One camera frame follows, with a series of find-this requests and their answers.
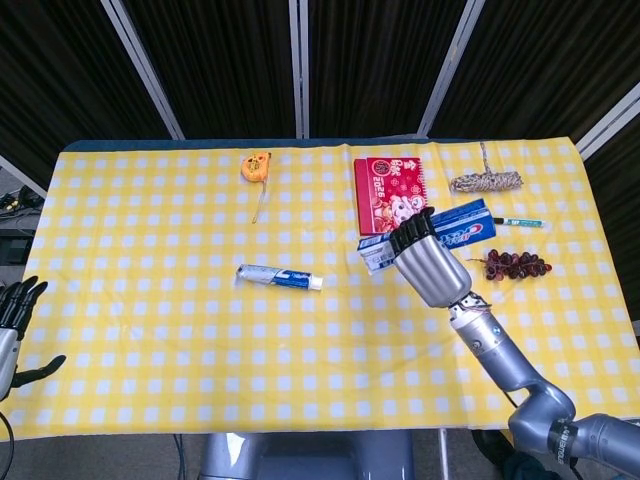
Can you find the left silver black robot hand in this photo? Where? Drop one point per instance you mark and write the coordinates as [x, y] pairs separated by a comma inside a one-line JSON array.
[[15, 325]]

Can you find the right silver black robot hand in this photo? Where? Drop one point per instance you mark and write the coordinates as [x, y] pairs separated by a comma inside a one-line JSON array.
[[432, 267]]

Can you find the blue silver toothpaste box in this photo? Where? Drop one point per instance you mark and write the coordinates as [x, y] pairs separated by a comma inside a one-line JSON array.
[[462, 232]]

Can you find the blue white toothpaste tube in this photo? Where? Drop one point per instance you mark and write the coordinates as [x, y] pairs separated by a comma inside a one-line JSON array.
[[277, 276]]

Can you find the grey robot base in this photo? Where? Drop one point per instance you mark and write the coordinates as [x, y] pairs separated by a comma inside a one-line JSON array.
[[300, 455]]

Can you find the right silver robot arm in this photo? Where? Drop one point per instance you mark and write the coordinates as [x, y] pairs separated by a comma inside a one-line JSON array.
[[520, 370]]

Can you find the dark red grape bunch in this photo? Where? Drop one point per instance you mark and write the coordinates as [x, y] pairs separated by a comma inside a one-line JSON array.
[[515, 266]]

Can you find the red spiral desk calendar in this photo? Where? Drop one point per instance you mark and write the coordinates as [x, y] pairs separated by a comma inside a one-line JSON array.
[[390, 192]]

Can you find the green white marker pen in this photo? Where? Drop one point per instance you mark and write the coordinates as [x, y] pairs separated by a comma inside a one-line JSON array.
[[520, 222]]

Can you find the yellow white checkered tablecloth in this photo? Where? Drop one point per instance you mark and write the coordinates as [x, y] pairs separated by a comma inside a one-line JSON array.
[[200, 325]]

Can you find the orange tape measure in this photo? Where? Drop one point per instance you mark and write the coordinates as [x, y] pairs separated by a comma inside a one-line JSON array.
[[255, 170]]

